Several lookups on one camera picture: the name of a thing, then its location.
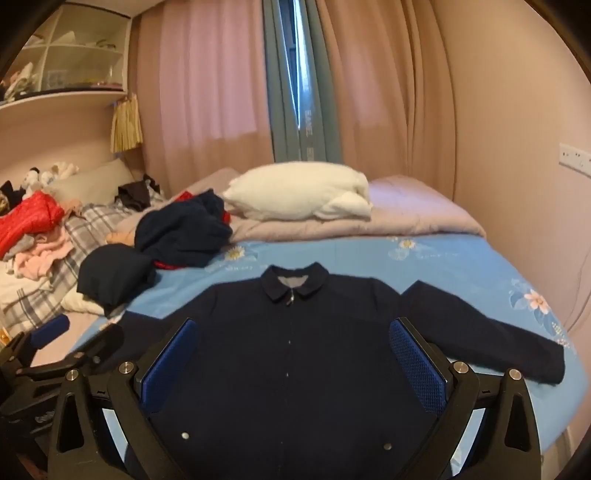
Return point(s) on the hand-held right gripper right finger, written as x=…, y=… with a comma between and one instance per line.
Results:
x=418, y=369

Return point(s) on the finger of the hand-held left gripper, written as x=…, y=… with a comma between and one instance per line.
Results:
x=51, y=330
x=104, y=344

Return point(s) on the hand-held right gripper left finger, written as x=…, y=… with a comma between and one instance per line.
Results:
x=168, y=364

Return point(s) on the navy zip jacket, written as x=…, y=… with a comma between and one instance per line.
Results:
x=286, y=369

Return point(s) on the crumpled navy clothes pile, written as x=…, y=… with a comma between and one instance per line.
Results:
x=184, y=235

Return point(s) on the white cloth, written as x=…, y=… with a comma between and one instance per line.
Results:
x=83, y=304

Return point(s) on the pink clothing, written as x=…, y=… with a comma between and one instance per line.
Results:
x=37, y=263

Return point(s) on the folded navy garment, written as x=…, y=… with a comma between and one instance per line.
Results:
x=115, y=272

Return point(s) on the peach cloth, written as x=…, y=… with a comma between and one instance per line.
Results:
x=121, y=237

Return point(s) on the red puffer jacket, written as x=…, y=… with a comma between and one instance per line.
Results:
x=27, y=221

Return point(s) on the blue floral bed sheet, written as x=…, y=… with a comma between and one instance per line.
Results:
x=438, y=258

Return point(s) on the grey plaid bedding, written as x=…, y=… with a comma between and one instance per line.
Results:
x=87, y=221

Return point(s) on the plush toys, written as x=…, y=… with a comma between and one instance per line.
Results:
x=46, y=177

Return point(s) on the black garment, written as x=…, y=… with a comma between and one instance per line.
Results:
x=136, y=194

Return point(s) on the grey pillow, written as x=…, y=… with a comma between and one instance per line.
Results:
x=97, y=182

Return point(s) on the pink quilt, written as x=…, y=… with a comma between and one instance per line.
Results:
x=415, y=207

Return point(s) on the white fluffy blanket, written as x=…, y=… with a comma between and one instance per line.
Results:
x=295, y=189

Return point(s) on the yellow pleated hanging cloth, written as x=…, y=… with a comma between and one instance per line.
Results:
x=125, y=124

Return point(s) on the white power strip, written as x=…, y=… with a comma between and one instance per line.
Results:
x=575, y=159

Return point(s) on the pink curtain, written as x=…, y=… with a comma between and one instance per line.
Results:
x=203, y=92
x=388, y=92

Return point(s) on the white shelf cabinet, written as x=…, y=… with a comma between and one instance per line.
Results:
x=83, y=60

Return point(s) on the teal curtain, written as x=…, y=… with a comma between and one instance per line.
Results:
x=277, y=92

